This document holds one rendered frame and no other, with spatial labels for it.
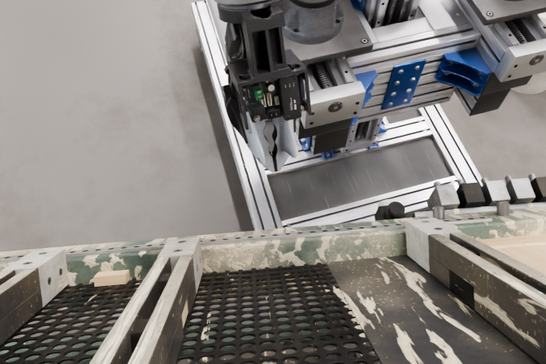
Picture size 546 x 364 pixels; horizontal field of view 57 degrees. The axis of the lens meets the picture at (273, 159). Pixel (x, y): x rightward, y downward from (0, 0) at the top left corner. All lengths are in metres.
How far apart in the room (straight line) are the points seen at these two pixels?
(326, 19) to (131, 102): 1.47
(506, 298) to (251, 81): 0.41
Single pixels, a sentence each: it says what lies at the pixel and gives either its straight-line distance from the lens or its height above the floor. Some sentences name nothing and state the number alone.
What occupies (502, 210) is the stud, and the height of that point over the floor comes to 0.87.
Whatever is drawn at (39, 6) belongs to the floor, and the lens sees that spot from 3.03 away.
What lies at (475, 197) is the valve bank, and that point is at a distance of 1.31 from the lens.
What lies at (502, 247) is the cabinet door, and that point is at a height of 0.94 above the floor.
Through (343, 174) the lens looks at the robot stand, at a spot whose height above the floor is 0.21.
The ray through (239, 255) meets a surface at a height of 0.90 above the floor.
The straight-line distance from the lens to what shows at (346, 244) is 1.03.
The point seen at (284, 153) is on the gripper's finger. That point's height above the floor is 1.33.
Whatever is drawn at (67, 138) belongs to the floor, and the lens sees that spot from 2.40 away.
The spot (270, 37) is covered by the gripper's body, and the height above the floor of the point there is 1.49.
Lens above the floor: 1.85
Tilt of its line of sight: 59 degrees down
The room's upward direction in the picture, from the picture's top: straight up
